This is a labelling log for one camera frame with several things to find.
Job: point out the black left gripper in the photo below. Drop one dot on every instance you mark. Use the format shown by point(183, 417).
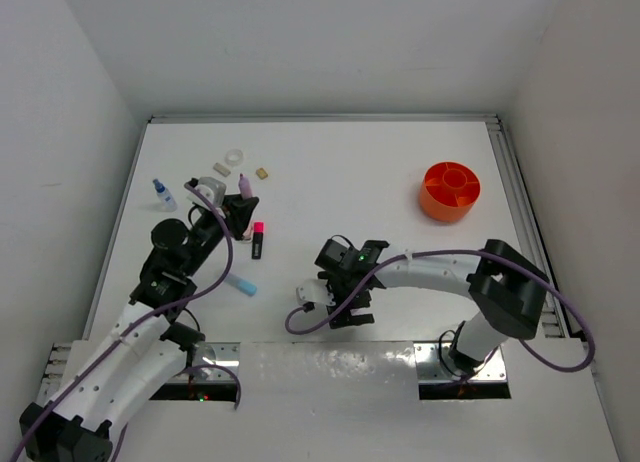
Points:
point(342, 296)

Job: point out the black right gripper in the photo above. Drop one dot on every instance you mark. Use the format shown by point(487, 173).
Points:
point(208, 227)

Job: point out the purple translucent highlighter pen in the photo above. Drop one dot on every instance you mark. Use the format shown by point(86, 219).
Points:
point(245, 187)

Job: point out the pink black highlighter pen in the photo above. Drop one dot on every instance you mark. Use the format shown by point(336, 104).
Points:
point(257, 240)

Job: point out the blue cap spray bottle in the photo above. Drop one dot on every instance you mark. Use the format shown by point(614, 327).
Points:
point(167, 201)

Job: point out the light blue highlighter pen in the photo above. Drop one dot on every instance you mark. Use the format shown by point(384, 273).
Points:
point(241, 284)

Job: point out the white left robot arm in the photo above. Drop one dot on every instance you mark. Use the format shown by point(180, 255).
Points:
point(509, 302)

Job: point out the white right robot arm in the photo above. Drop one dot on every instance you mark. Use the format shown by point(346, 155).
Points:
point(87, 418)

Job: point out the pink mini stapler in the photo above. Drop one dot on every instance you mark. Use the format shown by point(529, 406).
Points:
point(246, 237)

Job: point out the tan small eraser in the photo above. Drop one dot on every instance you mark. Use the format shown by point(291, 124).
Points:
point(262, 173)

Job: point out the beige rectangular eraser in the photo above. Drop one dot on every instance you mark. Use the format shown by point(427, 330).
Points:
point(221, 169)

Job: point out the clear tape roll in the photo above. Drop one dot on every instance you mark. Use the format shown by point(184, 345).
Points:
point(234, 157)

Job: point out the orange round divided container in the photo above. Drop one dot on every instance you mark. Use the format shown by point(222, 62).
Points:
point(448, 192)

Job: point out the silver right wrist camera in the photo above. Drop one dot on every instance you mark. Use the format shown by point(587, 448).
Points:
point(210, 188)

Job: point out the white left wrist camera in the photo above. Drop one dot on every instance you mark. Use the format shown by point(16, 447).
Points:
point(315, 292)

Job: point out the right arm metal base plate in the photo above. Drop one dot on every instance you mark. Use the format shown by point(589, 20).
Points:
point(434, 366)

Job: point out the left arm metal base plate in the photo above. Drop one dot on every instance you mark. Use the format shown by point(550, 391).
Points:
point(218, 358)

